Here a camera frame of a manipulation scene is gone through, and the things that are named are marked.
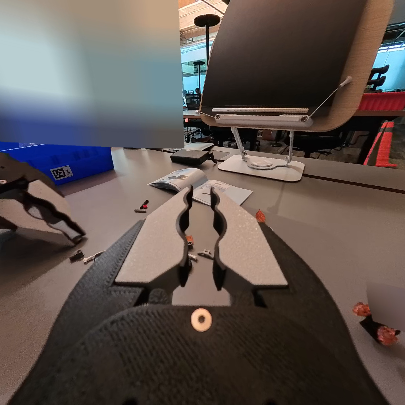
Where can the dark board with wooden rim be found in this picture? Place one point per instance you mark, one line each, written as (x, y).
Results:
(284, 57)

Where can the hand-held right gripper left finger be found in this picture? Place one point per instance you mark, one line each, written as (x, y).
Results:
(152, 250)

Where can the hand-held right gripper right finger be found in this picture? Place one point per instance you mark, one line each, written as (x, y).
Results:
(250, 253)

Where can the small black lego bar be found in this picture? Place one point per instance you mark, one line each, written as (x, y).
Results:
(144, 202)

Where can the translucent orange lego flame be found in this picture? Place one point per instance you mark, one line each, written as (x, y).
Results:
(261, 216)

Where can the small orange lego connector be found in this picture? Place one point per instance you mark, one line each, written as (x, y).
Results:
(189, 239)

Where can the small white lego axle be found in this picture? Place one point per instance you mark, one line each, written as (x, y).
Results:
(91, 257)

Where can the red cushioned bench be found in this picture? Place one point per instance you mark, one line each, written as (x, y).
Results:
(382, 101)

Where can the blue plastic bin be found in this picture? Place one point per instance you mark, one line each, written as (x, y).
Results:
(88, 161)

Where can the white metal book stand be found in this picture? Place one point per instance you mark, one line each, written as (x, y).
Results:
(262, 171)

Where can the small black lego piece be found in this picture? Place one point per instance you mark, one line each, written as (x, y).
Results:
(77, 254)

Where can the black floor lamp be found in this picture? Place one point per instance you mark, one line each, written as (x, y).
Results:
(207, 31)

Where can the paper sheet on table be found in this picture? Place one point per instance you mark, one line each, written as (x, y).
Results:
(199, 146)

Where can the small grey lego bracket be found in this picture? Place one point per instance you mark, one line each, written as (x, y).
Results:
(205, 252)

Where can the black lego model with flames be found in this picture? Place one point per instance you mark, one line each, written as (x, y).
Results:
(370, 326)

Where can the black power adapter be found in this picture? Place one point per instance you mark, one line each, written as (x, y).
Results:
(189, 156)

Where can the lego instruction booklet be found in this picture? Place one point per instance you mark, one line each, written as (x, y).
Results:
(177, 180)

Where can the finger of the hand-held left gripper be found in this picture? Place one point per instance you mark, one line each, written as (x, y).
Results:
(50, 197)
(28, 221)

